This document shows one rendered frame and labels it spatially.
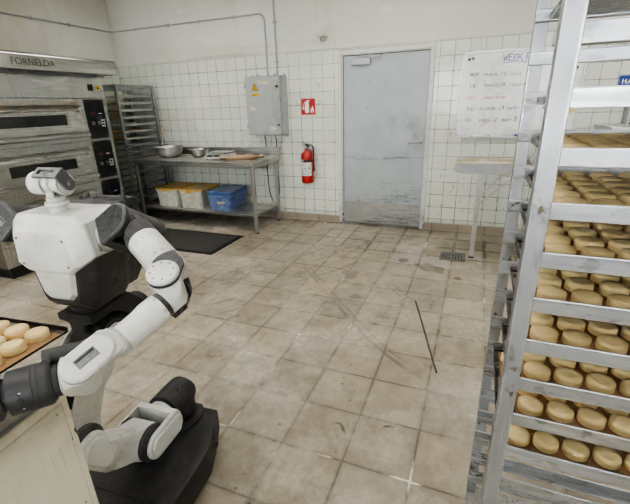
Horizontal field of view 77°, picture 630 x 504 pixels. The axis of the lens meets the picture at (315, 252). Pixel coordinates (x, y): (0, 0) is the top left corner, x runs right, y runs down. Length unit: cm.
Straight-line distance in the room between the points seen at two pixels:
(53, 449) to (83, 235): 55
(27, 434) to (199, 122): 528
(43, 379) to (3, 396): 7
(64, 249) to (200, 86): 495
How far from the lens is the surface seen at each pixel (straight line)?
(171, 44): 634
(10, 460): 122
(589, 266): 83
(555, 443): 110
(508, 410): 94
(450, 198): 499
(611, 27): 78
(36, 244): 135
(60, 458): 132
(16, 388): 95
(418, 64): 496
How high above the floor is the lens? 150
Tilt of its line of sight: 21 degrees down
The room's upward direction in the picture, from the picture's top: 2 degrees counter-clockwise
